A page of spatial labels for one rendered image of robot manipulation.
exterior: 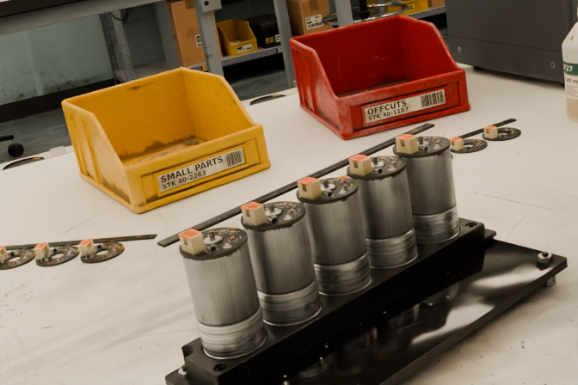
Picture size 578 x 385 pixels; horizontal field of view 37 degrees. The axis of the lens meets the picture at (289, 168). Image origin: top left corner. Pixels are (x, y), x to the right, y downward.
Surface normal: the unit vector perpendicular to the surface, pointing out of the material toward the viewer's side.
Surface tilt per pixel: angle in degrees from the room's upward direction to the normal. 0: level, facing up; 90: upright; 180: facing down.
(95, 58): 90
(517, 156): 0
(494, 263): 0
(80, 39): 90
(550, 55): 90
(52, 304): 0
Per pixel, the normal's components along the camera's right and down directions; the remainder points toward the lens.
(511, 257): -0.17, -0.93
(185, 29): 0.40, 0.23
